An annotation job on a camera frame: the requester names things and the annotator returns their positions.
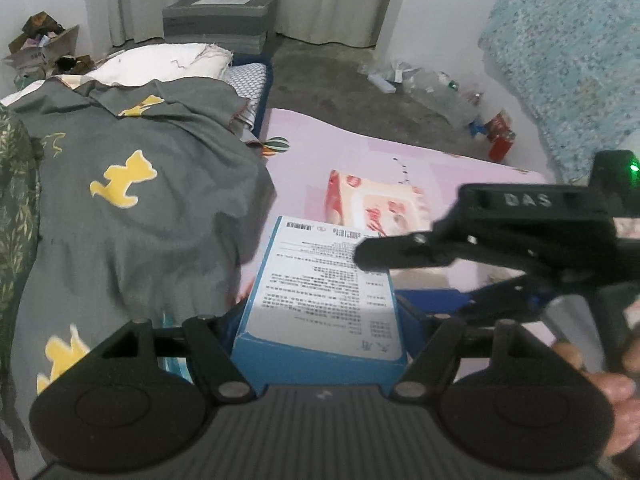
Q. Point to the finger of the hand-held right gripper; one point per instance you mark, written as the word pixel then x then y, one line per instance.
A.
pixel 500 297
pixel 395 252

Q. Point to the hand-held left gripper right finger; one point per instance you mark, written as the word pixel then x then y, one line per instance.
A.
pixel 440 345

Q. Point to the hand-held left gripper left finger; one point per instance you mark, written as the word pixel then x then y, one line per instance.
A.
pixel 207 342

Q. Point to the pink red wet wipes pack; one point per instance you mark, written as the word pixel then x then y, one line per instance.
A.
pixel 360 200

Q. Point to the blue box with white label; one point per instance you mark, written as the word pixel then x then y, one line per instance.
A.
pixel 320 300

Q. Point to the person's right hand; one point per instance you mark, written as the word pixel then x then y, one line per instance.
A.
pixel 622 400

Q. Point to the red can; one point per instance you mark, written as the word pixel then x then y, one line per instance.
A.
pixel 500 149

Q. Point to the red white packet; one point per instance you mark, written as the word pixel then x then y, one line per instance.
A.
pixel 497 122

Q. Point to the grey blanket with yellow print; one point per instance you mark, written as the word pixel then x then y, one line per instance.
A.
pixel 150 240

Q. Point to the pink printed mat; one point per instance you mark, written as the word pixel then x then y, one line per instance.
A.
pixel 320 160

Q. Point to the pile of clear plastic bottles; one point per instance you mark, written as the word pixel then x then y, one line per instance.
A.
pixel 440 90

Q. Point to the blue floral quilt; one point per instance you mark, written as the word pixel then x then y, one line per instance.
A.
pixel 565 60

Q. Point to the blue checkered mattress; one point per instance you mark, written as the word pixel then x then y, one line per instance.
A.
pixel 250 85

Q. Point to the green leaf-print pillow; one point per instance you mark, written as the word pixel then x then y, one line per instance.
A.
pixel 15 210

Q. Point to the white pillow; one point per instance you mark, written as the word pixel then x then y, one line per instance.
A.
pixel 150 62

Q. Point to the grey storage box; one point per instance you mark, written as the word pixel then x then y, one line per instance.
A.
pixel 220 17

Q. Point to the cluttered cardboard box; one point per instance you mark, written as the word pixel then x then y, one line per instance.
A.
pixel 45 47

